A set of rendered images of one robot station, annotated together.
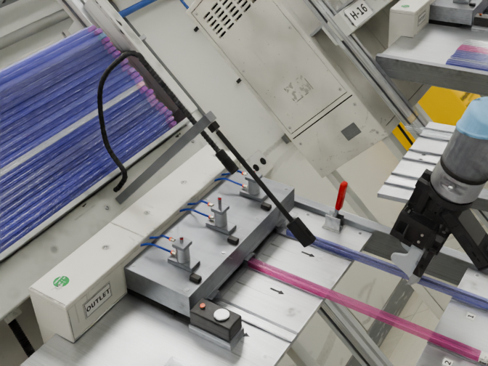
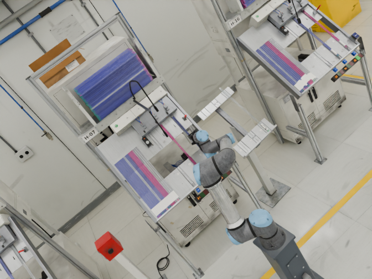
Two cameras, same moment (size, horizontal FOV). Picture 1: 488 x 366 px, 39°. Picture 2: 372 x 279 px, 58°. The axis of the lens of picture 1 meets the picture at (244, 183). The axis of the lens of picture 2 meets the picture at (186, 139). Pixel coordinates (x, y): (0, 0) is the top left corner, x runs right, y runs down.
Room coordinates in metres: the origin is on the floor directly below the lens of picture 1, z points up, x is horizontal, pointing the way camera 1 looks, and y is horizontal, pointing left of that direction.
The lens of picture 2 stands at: (-0.68, -1.20, 2.21)
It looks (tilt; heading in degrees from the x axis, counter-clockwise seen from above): 30 degrees down; 32
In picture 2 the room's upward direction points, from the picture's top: 34 degrees counter-clockwise
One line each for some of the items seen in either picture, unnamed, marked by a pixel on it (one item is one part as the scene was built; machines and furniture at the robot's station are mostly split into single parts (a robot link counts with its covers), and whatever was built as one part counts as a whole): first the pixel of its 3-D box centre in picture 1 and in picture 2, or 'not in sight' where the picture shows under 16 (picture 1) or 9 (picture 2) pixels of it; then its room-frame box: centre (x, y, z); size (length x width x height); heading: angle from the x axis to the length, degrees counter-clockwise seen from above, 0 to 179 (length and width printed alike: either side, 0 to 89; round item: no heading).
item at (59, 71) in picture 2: not in sight; (69, 55); (1.42, 0.53, 1.82); 0.68 x 0.30 x 0.20; 133
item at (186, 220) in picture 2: not in sight; (182, 189); (1.32, 0.37, 0.31); 0.70 x 0.65 x 0.62; 133
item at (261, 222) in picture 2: not in sight; (261, 222); (0.48, -0.59, 0.72); 0.13 x 0.12 x 0.14; 108
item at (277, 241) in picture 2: not in sight; (270, 233); (0.48, -0.59, 0.60); 0.15 x 0.15 x 0.10
